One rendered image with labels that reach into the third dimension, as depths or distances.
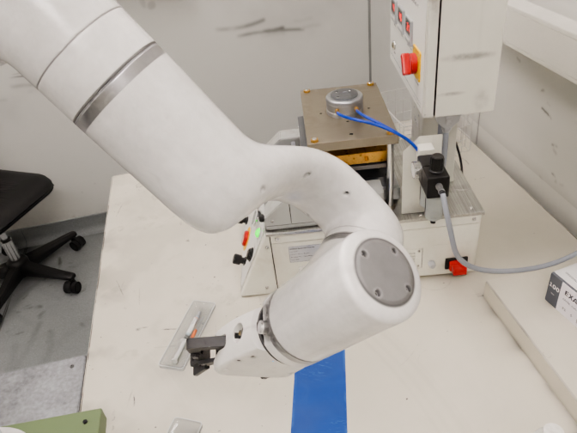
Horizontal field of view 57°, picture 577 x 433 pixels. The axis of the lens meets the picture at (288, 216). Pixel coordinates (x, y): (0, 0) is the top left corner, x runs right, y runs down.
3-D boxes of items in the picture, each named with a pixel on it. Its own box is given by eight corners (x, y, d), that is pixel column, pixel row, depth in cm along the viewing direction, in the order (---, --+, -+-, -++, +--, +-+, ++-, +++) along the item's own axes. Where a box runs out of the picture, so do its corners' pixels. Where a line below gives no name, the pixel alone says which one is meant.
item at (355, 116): (402, 114, 131) (403, 63, 123) (434, 181, 106) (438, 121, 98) (303, 125, 132) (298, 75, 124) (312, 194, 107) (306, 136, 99)
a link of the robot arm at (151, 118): (170, 48, 52) (367, 253, 61) (60, 141, 42) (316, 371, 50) (217, -10, 46) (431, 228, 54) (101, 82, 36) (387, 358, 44)
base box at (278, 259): (435, 193, 149) (439, 138, 139) (479, 285, 119) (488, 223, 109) (245, 213, 151) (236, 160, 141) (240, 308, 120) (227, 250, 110)
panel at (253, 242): (245, 216, 149) (265, 160, 139) (241, 290, 125) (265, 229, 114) (239, 214, 149) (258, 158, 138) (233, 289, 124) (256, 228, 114)
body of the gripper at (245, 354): (252, 359, 51) (209, 383, 60) (340, 365, 56) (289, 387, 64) (249, 285, 55) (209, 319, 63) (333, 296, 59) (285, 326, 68)
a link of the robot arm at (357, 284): (293, 259, 56) (254, 328, 50) (367, 199, 46) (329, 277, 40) (354, 305, 57) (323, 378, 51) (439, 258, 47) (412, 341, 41)
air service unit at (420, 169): (430, 193, 110) (434, 129, 102) (450, 236, 99) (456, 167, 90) (405, 196, 111) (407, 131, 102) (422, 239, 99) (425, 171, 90)
